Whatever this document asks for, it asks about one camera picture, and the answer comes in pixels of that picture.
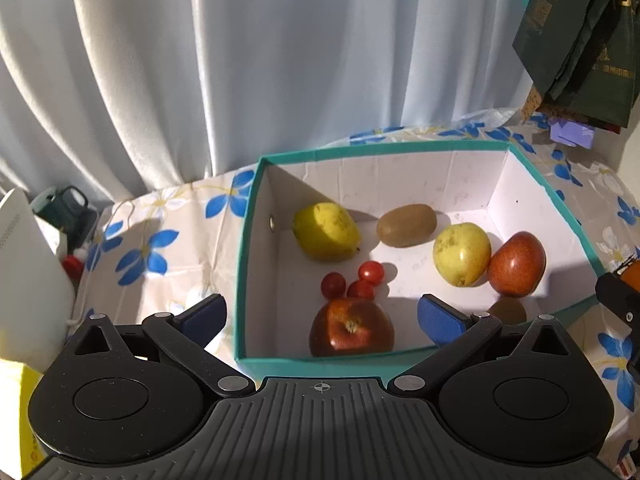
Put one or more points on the round red apple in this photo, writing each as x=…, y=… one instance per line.
x=350, y=330

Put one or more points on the red cherry tomato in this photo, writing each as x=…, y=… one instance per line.
x=333, y=284
x=361, y=291
x=371, y=271

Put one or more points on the dark green mug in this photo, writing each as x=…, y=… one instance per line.
x=70, y=205

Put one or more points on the white curtain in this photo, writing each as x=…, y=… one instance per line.
x=250, y=60

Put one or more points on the dark green hanging bags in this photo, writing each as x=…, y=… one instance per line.
x=575, y=35

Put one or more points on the oblong red apple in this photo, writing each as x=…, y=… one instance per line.
x=515, y=265

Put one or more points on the purple box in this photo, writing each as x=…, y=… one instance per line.
x=572, y=134

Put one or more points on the yellow cardboard box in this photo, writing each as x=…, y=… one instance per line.
x=20, y=410

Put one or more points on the large brown kiwi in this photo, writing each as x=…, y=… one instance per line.
x=406, y=225

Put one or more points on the blue floral tablecloth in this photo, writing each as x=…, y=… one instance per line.
x=150, y=280

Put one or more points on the orange tangerine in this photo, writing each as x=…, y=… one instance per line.
x=632, y=277

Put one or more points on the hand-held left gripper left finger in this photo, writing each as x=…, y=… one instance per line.
x=202, y=317

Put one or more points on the spotted yellow pear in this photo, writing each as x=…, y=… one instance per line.
x=325, y=232

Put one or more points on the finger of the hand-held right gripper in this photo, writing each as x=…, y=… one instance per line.
x=615, y=295

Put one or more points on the small red object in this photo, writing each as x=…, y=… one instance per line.
x=72, y=266

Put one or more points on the smooth yellow pear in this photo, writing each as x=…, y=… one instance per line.
x=460, y=255

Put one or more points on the teal cardboard box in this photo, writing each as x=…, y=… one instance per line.
x=400, y=180

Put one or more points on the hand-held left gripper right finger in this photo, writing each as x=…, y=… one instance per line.
x=440, y=320

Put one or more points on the small brown kiwi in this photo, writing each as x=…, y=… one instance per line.
x=507, y=310

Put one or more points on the white plastic appliance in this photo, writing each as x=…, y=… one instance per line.
x=30, y=285

